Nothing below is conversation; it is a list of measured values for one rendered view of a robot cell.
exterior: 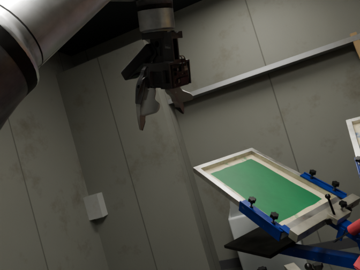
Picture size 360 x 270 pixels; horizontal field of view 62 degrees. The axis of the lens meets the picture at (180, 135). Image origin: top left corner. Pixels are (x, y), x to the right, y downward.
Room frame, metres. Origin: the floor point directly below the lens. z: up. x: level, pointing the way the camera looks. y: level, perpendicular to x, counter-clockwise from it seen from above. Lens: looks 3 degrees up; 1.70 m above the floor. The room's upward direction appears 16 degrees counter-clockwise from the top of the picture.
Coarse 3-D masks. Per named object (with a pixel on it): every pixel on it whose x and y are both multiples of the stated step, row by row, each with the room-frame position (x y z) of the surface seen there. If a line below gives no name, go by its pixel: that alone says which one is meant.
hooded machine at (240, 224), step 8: (232, 208) 3.34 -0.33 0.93; (232, 216) 3.35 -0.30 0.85; (240, 216) 3.30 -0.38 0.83; (232, 224) 3.32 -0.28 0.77; (240, 224) 3.30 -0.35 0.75; (248, 224) 3.28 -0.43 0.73; (256, 224) 3.27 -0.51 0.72; (232, 232) 3.32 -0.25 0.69; (240, 232) 3.31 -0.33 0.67; (240, 256) 3.32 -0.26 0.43; (248, 256) 3.30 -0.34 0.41; (256, 256) 3.29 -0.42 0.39; (280, 256) 3.24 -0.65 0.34; (288, 256) 3.22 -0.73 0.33; (248, 264) 3.31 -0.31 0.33; (256, 264) 3.29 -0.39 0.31; (264, 264) 3.28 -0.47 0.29; (272, 264) 3.26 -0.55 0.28; (280, 264) 3.24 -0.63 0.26; (296, 264) 3.21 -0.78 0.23; (304, 264) 3.20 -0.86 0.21
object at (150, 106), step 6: (150, 90) 0.64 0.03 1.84; (144, 96) 0.64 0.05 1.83; (150, 96) 0.64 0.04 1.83; (144, 102) 0.64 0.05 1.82; (150, 102) 0.63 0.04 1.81; (156, 102) 0.62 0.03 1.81; (138, 108) 0.64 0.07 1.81; (144, 108) 0.64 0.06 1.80; (150, 108) 0.63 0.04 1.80; (156, 108) 0.62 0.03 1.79; (138, 114) 0.64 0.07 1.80; (144, 114) 0.64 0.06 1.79; (150, 114) 0.63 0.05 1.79; (138, 120) 0.64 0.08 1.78; (144, 120) 0.65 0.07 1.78
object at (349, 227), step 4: (352, 224) 1.47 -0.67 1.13; (356, 224) 1.45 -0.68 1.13; (348, 228) 1.49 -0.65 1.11; (352, 228) 1.47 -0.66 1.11; (356, 228) 1.45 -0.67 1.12; (348, 232) 1.52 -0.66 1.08; (352, 232) 1.47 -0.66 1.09; (356, 232) 1.46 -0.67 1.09; (356, 260) 1.25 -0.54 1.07; (356, 264) 1.24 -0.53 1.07; (356, 268) 1.23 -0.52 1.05
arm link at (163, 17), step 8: (160, 8) 0.58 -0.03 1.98; (168, 8) 0.59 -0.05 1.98; (144, 16) 0.59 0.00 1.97; (152, 16) 0.58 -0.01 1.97; (160, 16) 0.59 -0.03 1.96; (168, 16) 0.59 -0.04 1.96; (144, 24) 0.60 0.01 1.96; (152, 24) 0.59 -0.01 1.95; (160, 24) 0.59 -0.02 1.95; (168, 24) 0.60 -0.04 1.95; (144, 32) 0.61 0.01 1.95
